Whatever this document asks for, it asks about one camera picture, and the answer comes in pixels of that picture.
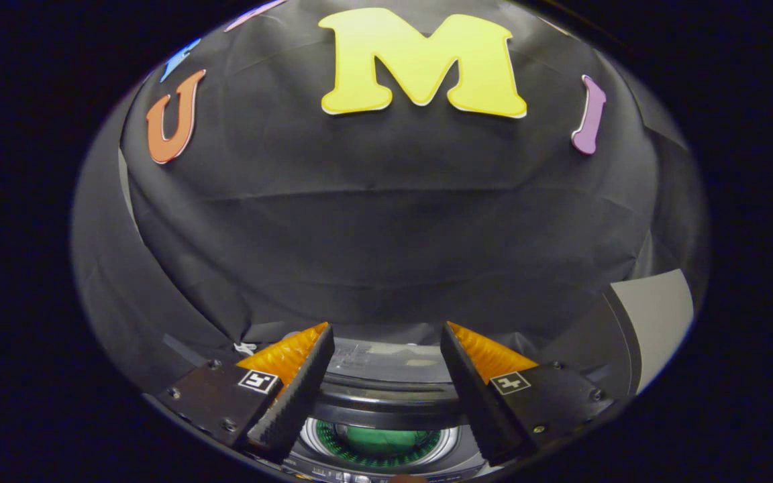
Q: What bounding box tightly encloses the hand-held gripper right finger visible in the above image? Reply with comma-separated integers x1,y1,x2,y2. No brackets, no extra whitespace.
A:
440,321,620,468

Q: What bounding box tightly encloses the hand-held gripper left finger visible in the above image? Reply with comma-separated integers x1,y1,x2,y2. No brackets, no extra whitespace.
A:
155,322,335,464

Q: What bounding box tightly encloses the green polo shirt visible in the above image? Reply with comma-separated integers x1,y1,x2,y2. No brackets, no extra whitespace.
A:
341,425,422,458

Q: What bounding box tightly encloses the dark grey washing machine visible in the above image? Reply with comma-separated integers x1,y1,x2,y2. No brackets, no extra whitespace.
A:
246,321,565,483

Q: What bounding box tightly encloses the beige cabinet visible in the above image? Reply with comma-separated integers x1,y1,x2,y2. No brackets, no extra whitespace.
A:
603,268,695,395

